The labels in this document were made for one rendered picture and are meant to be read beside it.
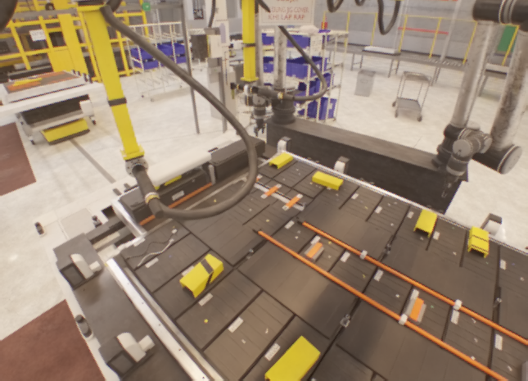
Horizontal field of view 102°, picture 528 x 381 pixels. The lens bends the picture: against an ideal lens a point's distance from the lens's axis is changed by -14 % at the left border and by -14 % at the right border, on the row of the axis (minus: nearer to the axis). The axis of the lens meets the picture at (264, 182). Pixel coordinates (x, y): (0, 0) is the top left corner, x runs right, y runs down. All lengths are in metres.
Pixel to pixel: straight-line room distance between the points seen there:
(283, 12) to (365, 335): 1.58
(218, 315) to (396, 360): 0.57
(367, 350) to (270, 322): 0.31
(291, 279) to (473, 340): 0.63
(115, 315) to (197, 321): 0.39
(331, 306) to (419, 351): 0.29
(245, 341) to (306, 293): 0.26
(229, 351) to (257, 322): 0.12
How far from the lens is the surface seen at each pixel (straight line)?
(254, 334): 0.89
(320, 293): 0.97
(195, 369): 0.89
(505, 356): 1.14
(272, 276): 0.98
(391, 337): 0.96
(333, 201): 1.35
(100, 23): 0.92
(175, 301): 0.98
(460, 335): 1.08
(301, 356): 0.82
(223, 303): 0.94
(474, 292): 1.22
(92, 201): 1.93
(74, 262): 1.29
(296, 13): 1.68
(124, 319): 1.17
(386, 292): 1.05
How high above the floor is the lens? 1.83
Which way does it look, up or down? 35 degrees down
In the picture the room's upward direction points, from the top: straight up
